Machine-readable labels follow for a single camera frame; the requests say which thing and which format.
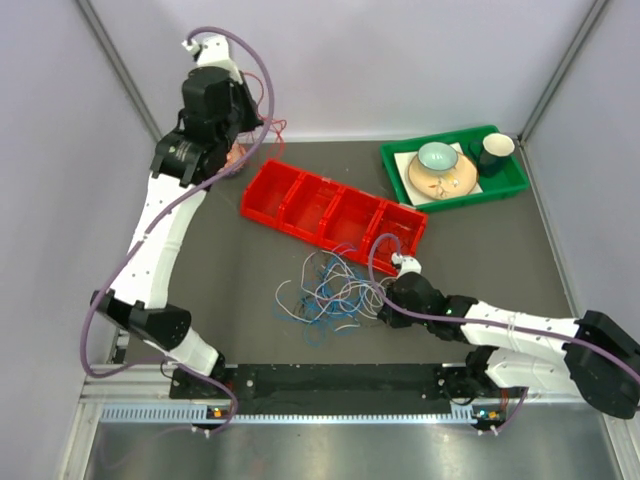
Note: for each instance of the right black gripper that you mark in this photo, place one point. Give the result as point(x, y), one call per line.
point(392, 318)

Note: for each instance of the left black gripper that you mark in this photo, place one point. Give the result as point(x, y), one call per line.
point(250, 120)

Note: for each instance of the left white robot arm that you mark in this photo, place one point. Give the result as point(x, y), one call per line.
point(136, 300)

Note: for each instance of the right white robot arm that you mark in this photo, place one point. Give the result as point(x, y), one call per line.
point(590, 357)

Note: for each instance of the pink patterned bowl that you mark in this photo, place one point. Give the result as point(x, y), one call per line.
point(234, 162)

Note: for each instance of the red compartment bin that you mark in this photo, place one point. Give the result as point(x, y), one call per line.
point(326, 213)

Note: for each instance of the tan ceramic plate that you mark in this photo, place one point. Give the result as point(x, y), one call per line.
point(425, 187)

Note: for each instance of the light blue bowl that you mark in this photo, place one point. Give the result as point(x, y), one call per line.
point(437, 156)

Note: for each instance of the green plastic tray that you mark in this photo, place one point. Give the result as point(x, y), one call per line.
point(509, 182)

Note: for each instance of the dark green mug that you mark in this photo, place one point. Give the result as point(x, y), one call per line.
point(491, 153)

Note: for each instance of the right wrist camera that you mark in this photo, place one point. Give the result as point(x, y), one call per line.
point(405, 264)

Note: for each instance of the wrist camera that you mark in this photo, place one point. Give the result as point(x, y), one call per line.
point(405, 264)
point(212, 51)

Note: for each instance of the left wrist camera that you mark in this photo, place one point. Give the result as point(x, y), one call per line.
point(212, 51)

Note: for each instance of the slotted cable duct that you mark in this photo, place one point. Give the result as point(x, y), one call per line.
point(202, 414)

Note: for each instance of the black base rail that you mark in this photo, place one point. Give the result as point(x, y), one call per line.
point(337, 388)

